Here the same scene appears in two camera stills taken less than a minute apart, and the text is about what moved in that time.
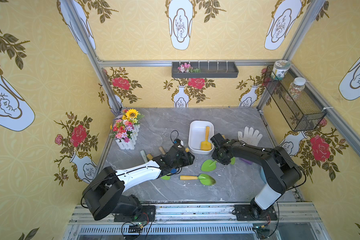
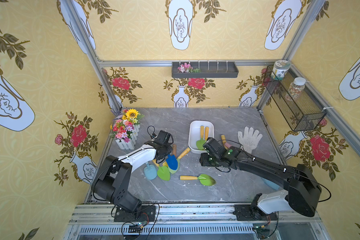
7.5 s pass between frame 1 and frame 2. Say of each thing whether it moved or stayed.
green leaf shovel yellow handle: moved
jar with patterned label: stayed
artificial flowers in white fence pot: stayed
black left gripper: moved
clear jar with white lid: stayed
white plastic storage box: stayed
